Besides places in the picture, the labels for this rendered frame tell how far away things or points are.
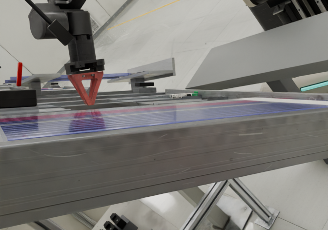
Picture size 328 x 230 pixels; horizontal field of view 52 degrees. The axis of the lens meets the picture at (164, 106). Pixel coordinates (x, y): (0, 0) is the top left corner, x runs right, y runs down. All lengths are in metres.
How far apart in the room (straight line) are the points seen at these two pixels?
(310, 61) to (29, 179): 0.84
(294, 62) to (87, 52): 0.58
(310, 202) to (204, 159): 1.16
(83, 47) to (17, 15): 7.79
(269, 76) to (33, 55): 7.64
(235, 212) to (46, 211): 1.38
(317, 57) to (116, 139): 0.78
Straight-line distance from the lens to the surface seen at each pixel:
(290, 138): 0.42
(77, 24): 0.77
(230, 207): 1.66
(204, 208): 1.28
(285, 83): 1.24
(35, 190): 0.28
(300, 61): 1.02
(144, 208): 0.95
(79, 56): 0.76
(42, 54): 8.50
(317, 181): 1.53
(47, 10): 0.76
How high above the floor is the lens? 1.13
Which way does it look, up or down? 23 degrees down
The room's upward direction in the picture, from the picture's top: 44 degrees counter-clockwise
